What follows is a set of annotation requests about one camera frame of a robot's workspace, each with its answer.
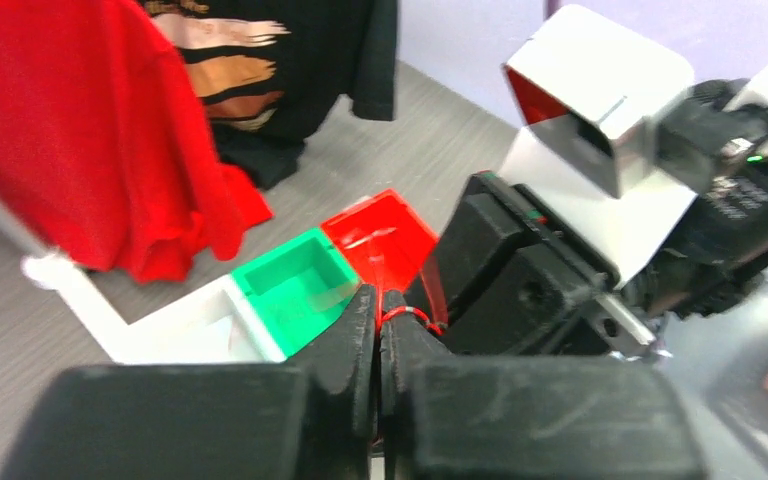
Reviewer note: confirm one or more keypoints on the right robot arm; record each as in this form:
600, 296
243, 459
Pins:
715, 142

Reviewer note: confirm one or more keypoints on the white plastic bin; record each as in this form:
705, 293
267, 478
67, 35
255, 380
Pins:
215, 324

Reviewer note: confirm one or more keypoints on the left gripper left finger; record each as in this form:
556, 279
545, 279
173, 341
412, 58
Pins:
309, 417

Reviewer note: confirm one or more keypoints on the black printed t-shirt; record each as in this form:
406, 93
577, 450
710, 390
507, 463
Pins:
270, 72

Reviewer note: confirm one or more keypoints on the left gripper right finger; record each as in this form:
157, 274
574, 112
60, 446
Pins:
444, 416

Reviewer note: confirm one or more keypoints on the green plastic bin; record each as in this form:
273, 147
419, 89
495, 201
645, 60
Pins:
298, 289

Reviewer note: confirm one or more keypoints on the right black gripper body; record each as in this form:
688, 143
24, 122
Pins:
508, 276

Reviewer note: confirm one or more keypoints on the red plastic bin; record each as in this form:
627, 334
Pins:
383, 238

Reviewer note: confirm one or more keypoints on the red t-shirt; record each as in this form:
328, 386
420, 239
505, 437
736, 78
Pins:
105, 151

